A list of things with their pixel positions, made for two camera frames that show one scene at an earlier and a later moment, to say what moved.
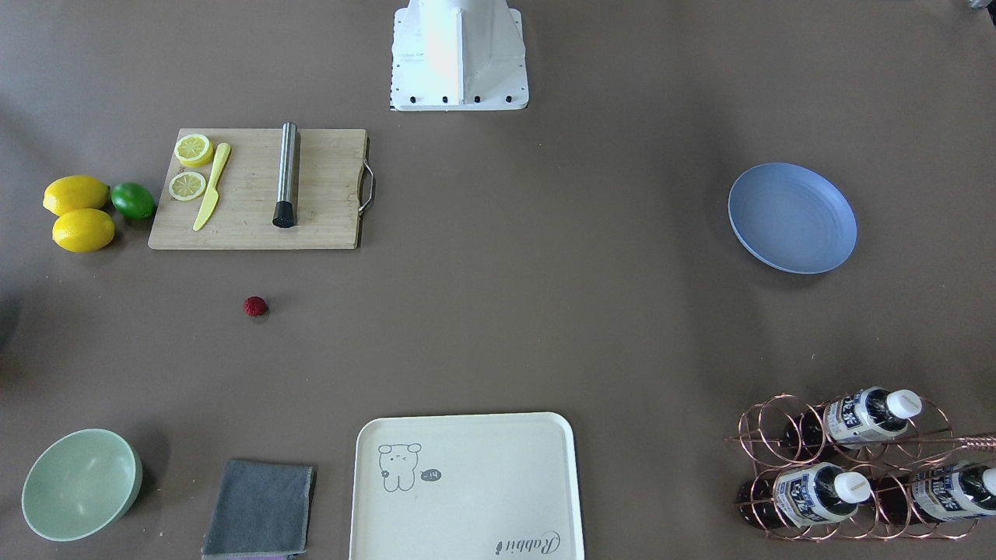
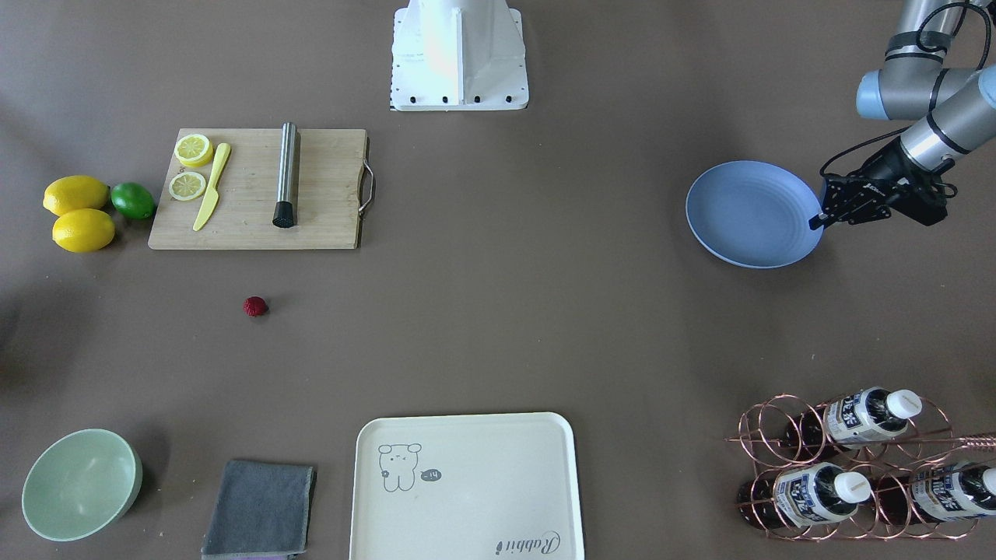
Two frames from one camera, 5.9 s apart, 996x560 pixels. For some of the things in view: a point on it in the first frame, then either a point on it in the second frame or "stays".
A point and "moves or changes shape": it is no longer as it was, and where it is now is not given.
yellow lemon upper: (75, 192) stays
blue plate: (793, 217) moves or changes shape
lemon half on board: (194, 150) stays
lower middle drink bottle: (803, 495) stays
